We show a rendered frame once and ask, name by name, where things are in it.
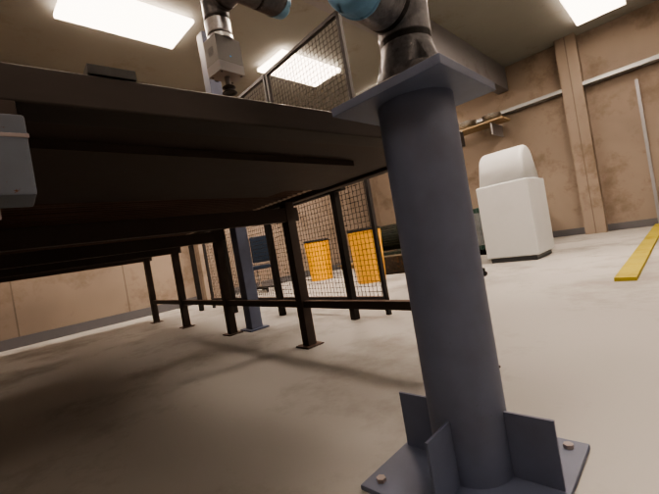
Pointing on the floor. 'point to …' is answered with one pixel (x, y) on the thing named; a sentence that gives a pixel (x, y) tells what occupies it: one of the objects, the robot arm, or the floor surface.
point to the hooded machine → (513, 207)
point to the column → (451, 306)
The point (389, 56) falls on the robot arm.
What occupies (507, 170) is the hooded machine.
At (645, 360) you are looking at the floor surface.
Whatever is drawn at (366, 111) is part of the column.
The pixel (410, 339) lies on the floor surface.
